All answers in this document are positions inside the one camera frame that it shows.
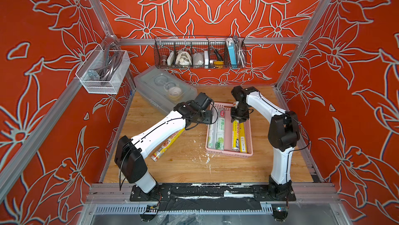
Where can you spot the clear wall bin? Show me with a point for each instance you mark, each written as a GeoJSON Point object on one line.
{"type": "Point", "coordinates": [104, 71]}

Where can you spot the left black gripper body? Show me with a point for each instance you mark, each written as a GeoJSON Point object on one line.
{"type": "Point", "coordinates": [205, 117]}

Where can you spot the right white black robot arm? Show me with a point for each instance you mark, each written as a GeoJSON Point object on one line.
{"type": "Point", "coordinates": [283, 135]}

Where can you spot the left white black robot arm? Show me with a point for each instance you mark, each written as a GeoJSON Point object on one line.
{"type": "Point", "coordinates": [131, 152]}

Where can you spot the black wire wall basket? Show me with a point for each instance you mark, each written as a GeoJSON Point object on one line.
{"type": "Point", "coordinates": [206, 52]}

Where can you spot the green wrap roll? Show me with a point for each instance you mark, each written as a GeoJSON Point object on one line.
{"type": "Point", "coordinates": [211, 136]}
{"type": "Point", "coordinates": [220, 130]}

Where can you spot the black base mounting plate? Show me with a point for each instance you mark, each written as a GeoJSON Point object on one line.
{"type": "Point", "coordinates": [167, 191]}

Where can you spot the tape roll on box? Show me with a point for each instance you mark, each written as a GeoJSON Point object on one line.
{"type": "Point", "coordinates": [175, 93]}

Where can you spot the white cloth in wire basket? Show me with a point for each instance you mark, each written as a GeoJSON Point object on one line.
{"type": "Point", "coordinates": [183, 59]}

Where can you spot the blue box in wire basket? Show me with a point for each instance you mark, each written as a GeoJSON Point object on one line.
{"type": "Point", "coordinates": [230, 43]}

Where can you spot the yellow wrap roll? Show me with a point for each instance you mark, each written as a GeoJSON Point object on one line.
{"type": "Point", "coordinates": [242, 137]}
{"type": "Point", "coordinates": [166, 145]}
{"type": "Point", "coordinates": [235, 136]}

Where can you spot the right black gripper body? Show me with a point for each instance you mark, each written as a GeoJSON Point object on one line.
{"type": "Point", "coordinates": [240, 113]}

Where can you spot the clear plastic storage box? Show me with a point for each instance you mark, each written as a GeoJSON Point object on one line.
{"type": "Point", "coordinates": [153, 85]}

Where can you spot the pink plastic basket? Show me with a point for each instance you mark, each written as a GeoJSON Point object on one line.
{"type": "Point", "coordinates": [228, 135]}

